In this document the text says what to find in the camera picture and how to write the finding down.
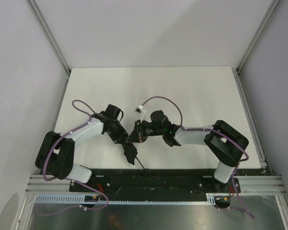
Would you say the black folding umbrella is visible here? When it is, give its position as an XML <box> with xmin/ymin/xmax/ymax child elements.
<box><xmin>122</xmin><ymin>143</ymin><xmax>156</xmax><ymax>177</ymax></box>

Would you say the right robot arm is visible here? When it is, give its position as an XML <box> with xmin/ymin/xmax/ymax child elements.
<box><xmin>126</xmin><ymin>110</ymin><xmax>249</xmax><ymax>192</ymax></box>

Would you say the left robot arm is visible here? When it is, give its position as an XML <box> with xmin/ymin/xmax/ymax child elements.
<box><xmin>35</xmin><ymin>104</ymin><xmax>137</xmax><ymax>183</ymax></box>

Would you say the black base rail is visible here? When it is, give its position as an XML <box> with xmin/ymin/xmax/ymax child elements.
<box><xmin>39</xmin><ymin>168</ymin><xmax>267</xmax><ymax>195</ymax></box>

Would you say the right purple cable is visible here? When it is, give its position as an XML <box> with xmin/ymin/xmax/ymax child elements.
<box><xmin>143</xmin><ymin>96</ymin><xmax>255</xmax><ymax>219</ymax></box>

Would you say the grey cable duct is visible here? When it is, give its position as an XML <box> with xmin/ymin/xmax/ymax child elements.
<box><xmin>33</xmin><ymin>193</ymin><xmax>231</xmax><ymax>206</ymax></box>

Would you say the right aluminium frame post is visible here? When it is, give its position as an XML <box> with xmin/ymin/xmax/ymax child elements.
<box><xmin>232</xmin><ymin>0</ymin><xmax>283</xmax><ymax>168</ymax></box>

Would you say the aluminium frame post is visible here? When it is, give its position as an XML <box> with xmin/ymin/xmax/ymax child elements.
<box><xmin>26</xmin><ymin>0</ymin><xmax>72</xmax><ymax>75</ymax></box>
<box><xmin>232</xmin><ymin>0</ymin><xmax>283</xmax><ymax>168</ymax></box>

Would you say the left aluminium frame post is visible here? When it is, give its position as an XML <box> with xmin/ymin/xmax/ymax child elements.
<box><xmin>26</xmin><ymin>0</ymin><xmax>72</xmax><ymax>75</ymax></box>

